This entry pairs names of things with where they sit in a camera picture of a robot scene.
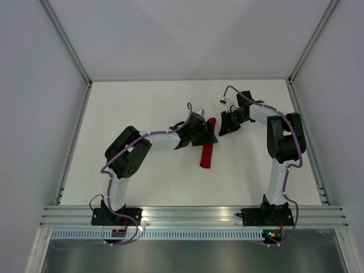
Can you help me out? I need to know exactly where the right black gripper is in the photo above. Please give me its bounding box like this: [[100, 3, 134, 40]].
[[220, 110, 249, 136]]

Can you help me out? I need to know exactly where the red cloth napkin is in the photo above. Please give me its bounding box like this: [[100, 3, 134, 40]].
[[200, 117, 218, 169]]

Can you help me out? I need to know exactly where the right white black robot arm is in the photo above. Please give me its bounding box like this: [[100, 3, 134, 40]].
[[219, 91, 306, 226]]

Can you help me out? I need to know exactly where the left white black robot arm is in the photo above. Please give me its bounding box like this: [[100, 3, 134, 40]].
[[101, 111, 218, 225]]

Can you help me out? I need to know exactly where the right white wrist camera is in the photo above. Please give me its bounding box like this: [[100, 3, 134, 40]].
[[220, 97, 236, 112]]

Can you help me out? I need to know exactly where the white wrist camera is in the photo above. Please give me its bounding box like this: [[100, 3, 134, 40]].
[[220, 97, 236, 112], [194, 108, 205, 116]]

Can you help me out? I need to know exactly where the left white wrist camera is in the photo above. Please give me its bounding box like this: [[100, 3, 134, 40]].
[[194, 108, 205, 116]]

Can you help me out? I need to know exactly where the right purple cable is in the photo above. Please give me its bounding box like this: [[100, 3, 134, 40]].
[[223, 85, 303, 248]]

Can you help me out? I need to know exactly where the purple cable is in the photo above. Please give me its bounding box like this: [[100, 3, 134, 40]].
[[51, 102, 194, 250], [223, 85, 303, 248]]

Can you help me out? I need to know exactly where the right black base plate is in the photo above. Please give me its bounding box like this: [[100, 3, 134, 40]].
[[237, 208, 294, 226]]

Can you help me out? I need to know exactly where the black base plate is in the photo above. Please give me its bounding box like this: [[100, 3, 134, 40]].
[[91, 207, 142, 226], [237, 208, 294, 226]]

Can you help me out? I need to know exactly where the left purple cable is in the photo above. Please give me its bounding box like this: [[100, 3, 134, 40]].
[[51, 102, 194, 250]]

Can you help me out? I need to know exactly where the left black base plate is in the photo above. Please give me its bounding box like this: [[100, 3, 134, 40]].
[[91, 207, 142, 226]]

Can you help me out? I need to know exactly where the aluminium frame right post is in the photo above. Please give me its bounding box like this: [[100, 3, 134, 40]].
[[287, 0, 341, 84]]

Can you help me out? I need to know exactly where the aluminium frame post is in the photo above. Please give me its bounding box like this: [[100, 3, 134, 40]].
[[38, 0, 92, 86], [287, 0, 341, 84]]

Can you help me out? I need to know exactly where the aluminium front rail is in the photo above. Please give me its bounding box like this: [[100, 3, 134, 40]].
[[39, 205, 349, 229]]

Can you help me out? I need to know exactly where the white slotted cable duct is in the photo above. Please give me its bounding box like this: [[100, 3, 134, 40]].
[[51, 229, 263, 241]]

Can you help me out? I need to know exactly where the aluminium frame left post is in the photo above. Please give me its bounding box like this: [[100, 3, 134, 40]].
[[38, 0, 92, 86]]

